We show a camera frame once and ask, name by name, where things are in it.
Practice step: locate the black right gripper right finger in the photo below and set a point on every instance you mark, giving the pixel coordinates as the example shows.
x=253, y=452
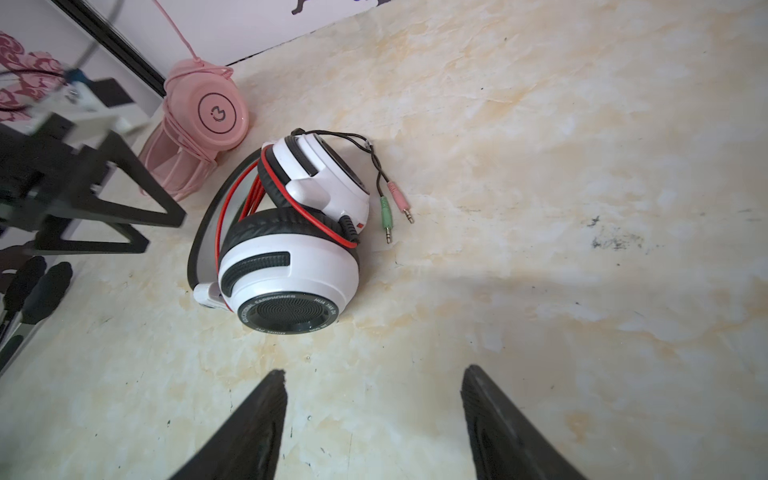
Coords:
x=504, y=443

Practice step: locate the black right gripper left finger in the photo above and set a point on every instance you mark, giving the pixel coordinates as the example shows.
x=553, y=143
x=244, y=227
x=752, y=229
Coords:
x=247, y=445

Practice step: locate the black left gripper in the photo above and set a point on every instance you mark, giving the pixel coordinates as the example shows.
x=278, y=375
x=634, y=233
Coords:
x=66, y=172

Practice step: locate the white black headphones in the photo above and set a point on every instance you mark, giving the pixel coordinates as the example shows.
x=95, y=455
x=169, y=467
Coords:
x=278, y=244

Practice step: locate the metal tongs black tips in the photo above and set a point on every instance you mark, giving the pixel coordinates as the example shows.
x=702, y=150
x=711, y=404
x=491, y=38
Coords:
x=44, y=298

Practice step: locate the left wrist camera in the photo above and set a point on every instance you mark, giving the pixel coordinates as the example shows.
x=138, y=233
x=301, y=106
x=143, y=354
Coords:
x=94, y=109

